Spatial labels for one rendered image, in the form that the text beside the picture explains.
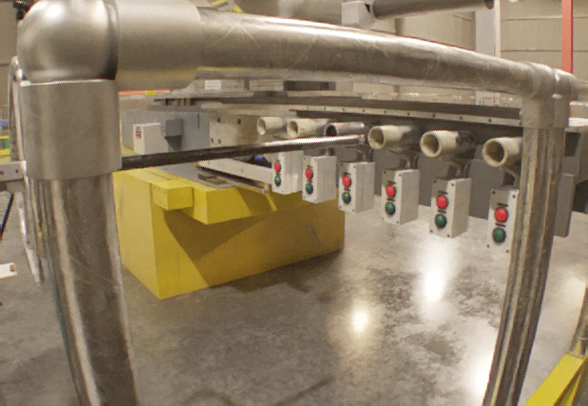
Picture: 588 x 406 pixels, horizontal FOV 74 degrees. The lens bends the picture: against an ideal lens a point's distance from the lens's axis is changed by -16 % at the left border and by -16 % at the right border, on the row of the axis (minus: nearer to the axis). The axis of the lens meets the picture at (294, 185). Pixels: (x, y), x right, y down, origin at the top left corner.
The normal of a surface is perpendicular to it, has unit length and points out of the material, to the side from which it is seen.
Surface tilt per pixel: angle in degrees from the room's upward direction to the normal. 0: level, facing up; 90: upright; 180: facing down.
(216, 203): 90
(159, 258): 90
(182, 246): 90
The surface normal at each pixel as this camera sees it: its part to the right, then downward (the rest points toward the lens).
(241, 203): 0.63, 0.15
